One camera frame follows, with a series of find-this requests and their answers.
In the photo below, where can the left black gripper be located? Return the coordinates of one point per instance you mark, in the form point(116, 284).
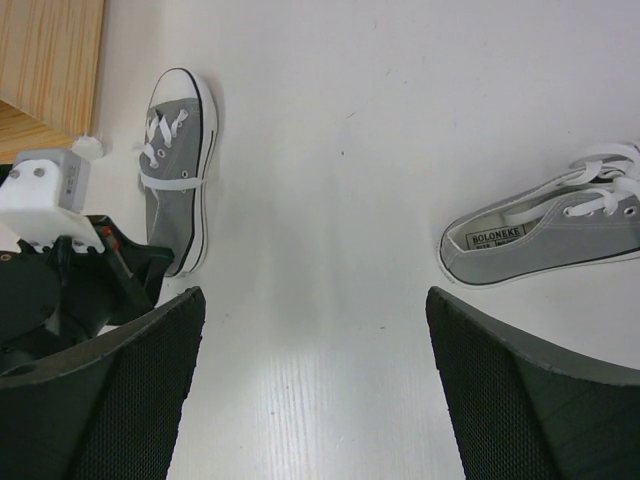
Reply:
point(32, 293)

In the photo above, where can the wooden two-shelf shoe cabinet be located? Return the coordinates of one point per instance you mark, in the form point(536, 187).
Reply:
point(50, 53)

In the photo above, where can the grey sneaker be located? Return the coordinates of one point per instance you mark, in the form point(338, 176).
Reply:
point(589, 215)
point(180, 136)

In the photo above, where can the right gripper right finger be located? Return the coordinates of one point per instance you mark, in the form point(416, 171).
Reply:
point(524, 408)

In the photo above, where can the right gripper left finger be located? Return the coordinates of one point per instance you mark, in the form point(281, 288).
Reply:
point(108, 408)

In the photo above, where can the grey sneaker back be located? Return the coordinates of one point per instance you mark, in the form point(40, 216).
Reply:
point(180, 136)

